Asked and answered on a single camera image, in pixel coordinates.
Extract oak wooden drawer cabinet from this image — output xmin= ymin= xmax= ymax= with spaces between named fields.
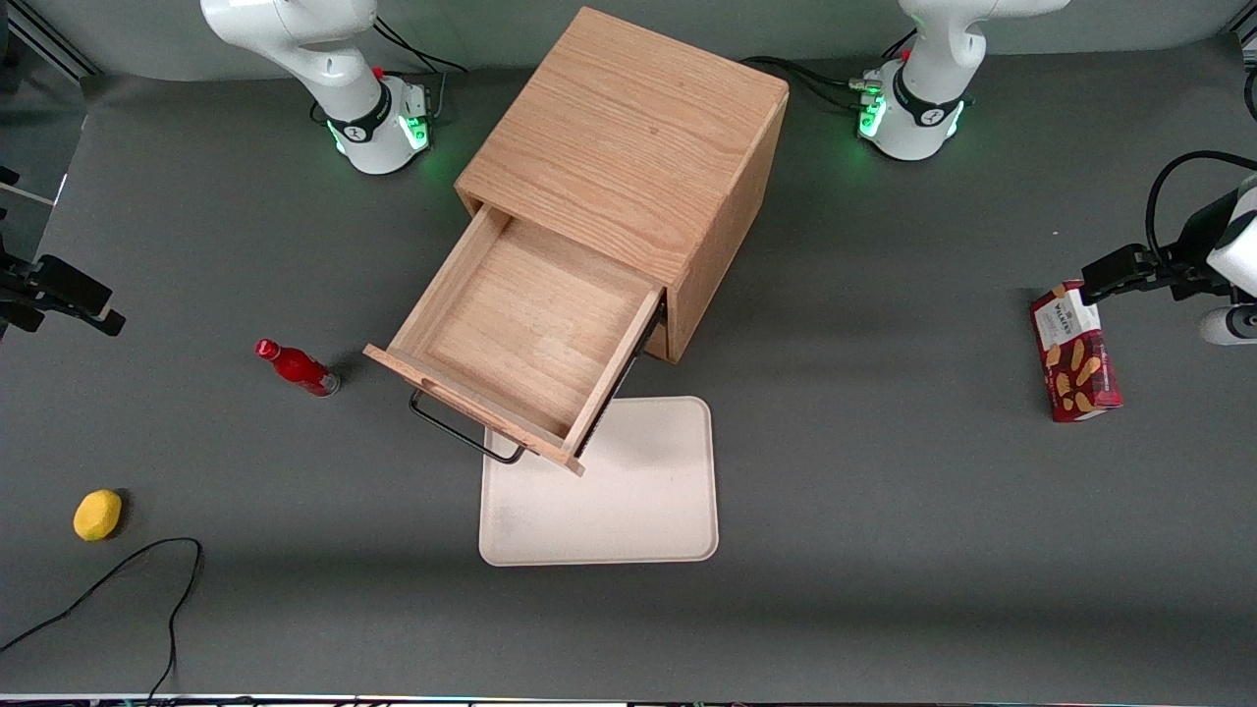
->
xmin=454 ymin=6 xmax=791 ymax=365

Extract red shortbread cookie box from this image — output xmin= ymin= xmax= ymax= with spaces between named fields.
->
xmin=1029 ymin=280 xmax=1123 ymax=424

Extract yellow lemon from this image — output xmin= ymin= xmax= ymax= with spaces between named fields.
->
xmin=73 ymin=489 xmax=124 ymax=543

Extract red bottle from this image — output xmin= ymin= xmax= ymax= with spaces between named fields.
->
xmin=254 ymin=339 xmax=342 ymax=399

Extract cream plastic tray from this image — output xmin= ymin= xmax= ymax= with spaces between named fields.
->
xmin=478 ymin=396 xmax=720 ymax=568

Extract black looped left wrist cable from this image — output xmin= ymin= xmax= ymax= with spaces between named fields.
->
xmin=1144 ymin=150 xmax=1257 ymax=278

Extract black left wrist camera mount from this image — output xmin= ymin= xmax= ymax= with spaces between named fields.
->
xmin=1174 ymin=187 xmax=1240 ymax=300

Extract thin black cable on table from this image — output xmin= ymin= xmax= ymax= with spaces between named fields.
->
xmin=0 ymin=537 xmax=204 ymax=703

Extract black cables at left arm base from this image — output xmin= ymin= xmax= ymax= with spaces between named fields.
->
xmin=741 ymin=56 xmax=880 ymax=114

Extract black cables at arm base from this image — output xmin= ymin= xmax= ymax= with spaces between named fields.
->
xmin=373 ymin=12 xmax=470 ymax=121
xmin=741 ymin=56 xmax=880 ymax=114

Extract black cables at right arm base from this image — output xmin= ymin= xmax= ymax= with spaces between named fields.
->
xmin=373 ymin=12 xmax=470 ymax=121

